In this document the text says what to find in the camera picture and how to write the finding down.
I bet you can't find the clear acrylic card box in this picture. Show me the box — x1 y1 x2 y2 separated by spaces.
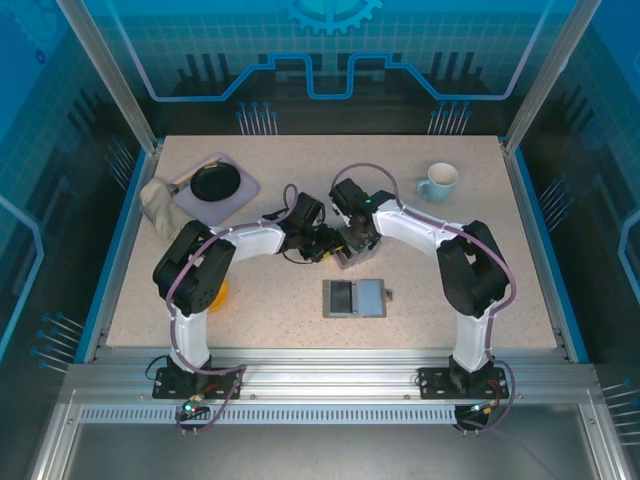
334 227 381 272

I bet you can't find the black VIP credit card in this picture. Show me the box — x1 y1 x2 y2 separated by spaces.
326 281 354 314

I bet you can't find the grey card holder wallet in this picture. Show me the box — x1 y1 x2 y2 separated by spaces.
321 278 395 321

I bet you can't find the purple tray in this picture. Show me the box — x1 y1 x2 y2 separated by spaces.
169 151 262 227

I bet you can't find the light blue mug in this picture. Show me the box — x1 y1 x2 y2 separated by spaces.
415 161 461 206

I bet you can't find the yellow bowl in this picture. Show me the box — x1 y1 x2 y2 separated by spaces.
207 278 232 314

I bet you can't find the beige cloth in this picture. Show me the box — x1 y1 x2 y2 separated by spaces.
139 177 210 234

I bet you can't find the metal bottom pan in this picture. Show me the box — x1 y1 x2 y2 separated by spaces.
29 389 631 480

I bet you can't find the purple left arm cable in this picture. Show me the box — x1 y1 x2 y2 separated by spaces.
166 183 301 437

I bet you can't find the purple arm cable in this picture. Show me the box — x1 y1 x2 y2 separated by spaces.
166 183 301 437
331 162 519 437

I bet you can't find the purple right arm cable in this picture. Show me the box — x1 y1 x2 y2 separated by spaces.
331 162 519 437

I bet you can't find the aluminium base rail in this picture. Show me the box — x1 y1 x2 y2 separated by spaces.
64 346 601 401

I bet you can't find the wooden handled utensil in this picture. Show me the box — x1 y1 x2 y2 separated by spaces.
171 157 222 194

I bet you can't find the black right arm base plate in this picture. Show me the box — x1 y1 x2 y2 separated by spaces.
417 365 511 400

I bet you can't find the slotted grey cable duct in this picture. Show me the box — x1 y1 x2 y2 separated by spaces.
78 404 460 426

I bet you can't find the aluminium side rail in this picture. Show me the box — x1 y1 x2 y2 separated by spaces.
82 142 164 364
498 135 591 364

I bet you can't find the small wired connector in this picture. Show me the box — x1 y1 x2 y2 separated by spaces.
467 399 501 419
180 394 210 420

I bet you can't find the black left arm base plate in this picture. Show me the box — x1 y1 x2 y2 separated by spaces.
153 365 246 400

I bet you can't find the aluminium frame post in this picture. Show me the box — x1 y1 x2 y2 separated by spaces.
502 0 604 154
55 0 164 154

